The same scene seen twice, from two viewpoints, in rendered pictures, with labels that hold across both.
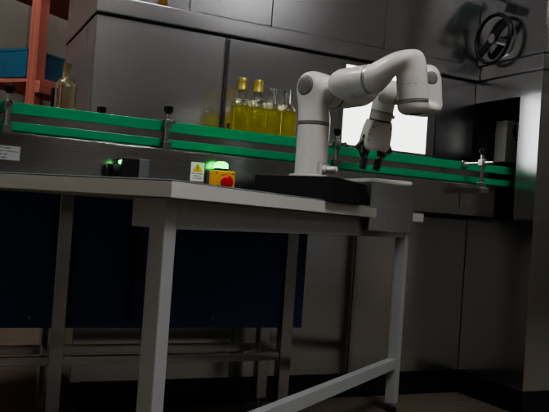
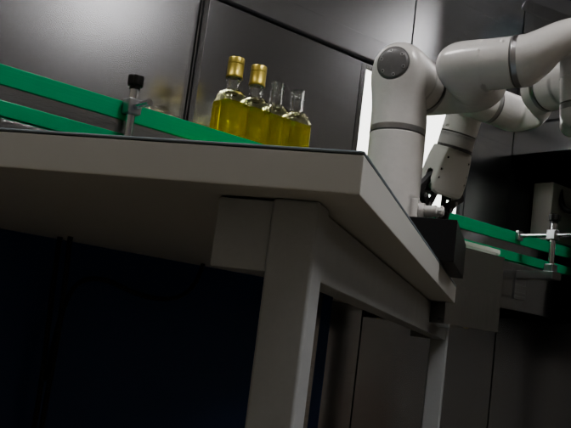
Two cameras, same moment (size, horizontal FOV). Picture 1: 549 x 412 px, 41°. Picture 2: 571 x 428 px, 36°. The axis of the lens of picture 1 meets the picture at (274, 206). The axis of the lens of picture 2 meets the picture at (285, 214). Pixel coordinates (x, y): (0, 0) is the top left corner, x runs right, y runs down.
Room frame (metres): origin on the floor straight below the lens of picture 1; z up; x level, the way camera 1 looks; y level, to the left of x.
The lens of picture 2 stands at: (0.76, 0.40, 0.60)
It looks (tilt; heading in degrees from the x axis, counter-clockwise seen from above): 8 degrees up; 347
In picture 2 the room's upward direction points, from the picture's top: 7 degrees clockwise
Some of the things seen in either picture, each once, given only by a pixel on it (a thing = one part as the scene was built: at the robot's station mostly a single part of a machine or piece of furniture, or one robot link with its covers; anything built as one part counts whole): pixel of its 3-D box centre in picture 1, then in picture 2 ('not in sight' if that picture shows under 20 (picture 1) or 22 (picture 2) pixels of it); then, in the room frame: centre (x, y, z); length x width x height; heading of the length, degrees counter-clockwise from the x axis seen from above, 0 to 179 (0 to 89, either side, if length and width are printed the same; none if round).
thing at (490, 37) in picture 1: (495, 39); not in sight; (2.98, -0.86, 1.49); 0.21 x 0.05 x 0.21; 25
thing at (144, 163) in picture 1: (131, 172); not in sight; (2.13, 0.42, 0.79); 0.08 x 0.08 x 0.08; 25
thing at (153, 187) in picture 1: (132, 195); (31, 237); (2.45, 0.48, 0.73); 1.58 x 1.52 x 0.04; 151
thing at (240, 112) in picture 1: (238, 128); (225, 140); (2.49, 0.14, 0.99); 0.06 x 0.06 x 0.21; 25
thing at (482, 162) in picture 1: (477, 178); (543, 257); (2.78, -0.77, 0.90); 0.17 x 0.05 x 0.23; 25
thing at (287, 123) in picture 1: (284, 134); (290, 160); (2.56, -0.02, 0.99); 0.06 x 0.06 x 0.21; 25
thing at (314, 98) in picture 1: (317, 100); (404, 92); (2.14, -0.10, 1.05); 0.13 x 0.10 x 0.16; 137
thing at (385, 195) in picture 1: (369, 195); (424, 268); (2.49, -0.32, 0.79); 0.27 x 0.17 x 0.08; 25
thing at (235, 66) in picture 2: (243, 84); (235, 68); (2.49, 0.14, 1.14); 0.04 x 0.04 x 0.04
